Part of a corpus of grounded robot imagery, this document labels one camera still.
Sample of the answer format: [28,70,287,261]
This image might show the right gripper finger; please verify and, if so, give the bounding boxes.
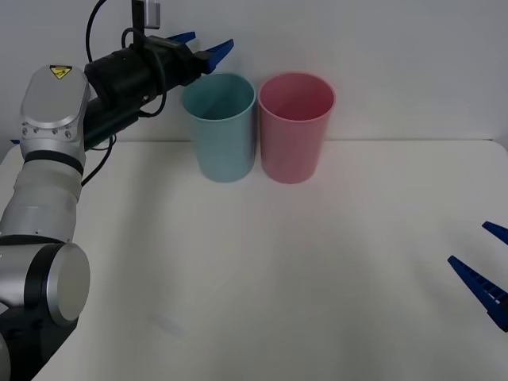
[447,255,508,333]
[482,221,508,241]

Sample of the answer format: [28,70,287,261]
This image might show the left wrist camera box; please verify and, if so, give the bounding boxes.
[142,0,163,30]

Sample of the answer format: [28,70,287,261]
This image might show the pink plastic bin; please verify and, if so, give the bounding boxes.
[257,72,337,185]

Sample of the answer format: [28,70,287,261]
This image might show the pale blue plastic bin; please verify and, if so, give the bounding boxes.
[181,71,256,184]

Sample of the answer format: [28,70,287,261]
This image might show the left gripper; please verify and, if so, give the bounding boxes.
[145,31,235,93]

